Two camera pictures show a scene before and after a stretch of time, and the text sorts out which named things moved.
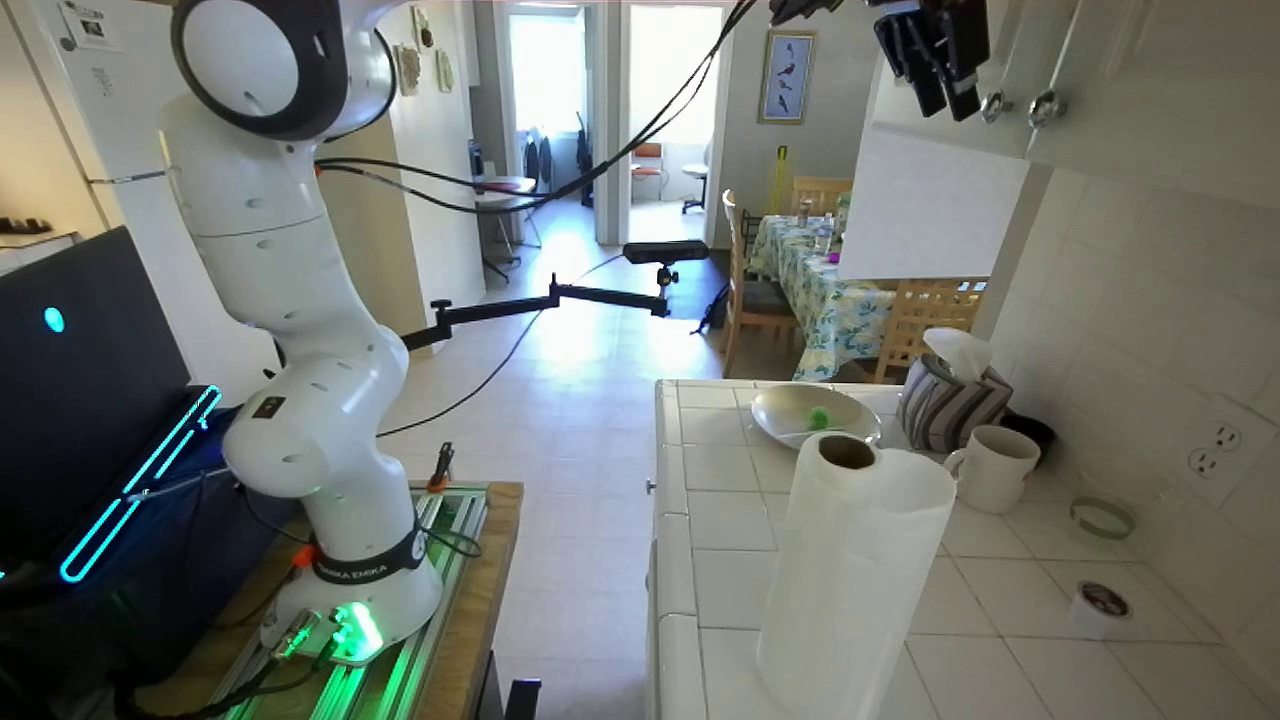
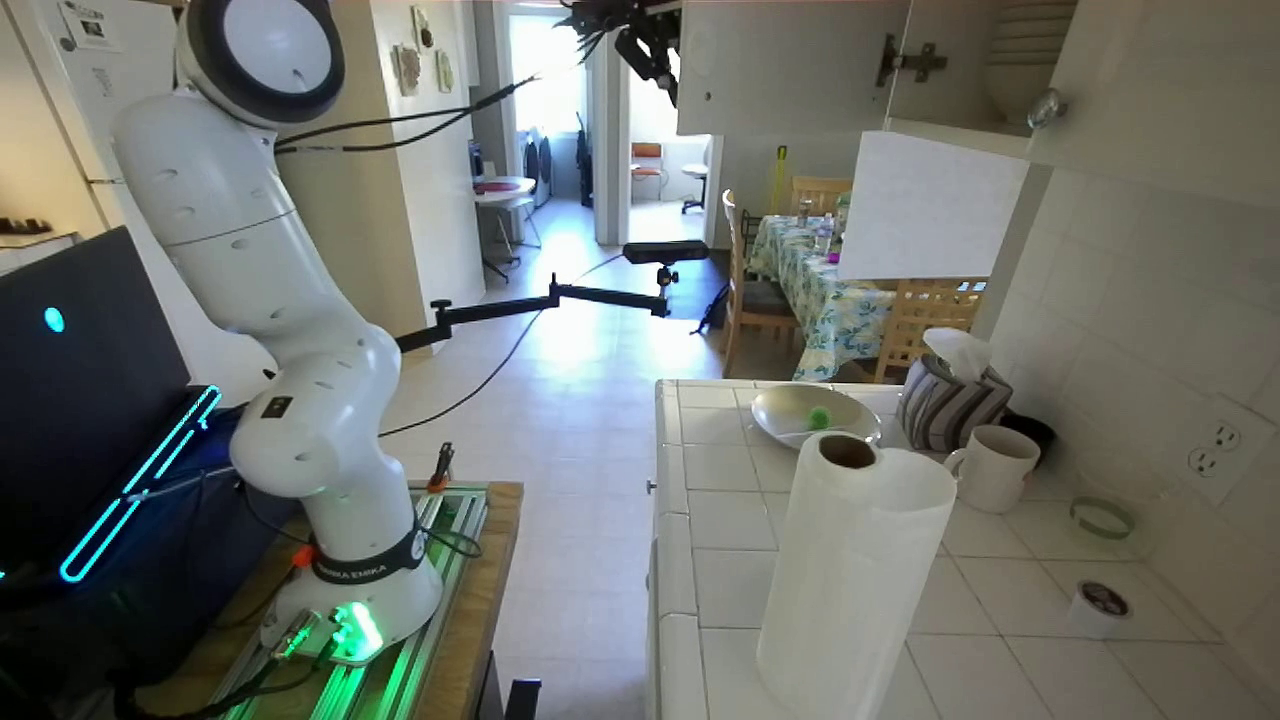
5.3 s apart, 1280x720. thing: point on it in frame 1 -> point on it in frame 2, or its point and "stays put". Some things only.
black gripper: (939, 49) -> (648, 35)
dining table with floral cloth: (836, 321) stays put
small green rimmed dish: (1103, 519) stays put
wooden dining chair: (757, 321) stays put
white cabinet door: (1020, 56) -> (785, 66)
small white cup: (1103, 611) stays put
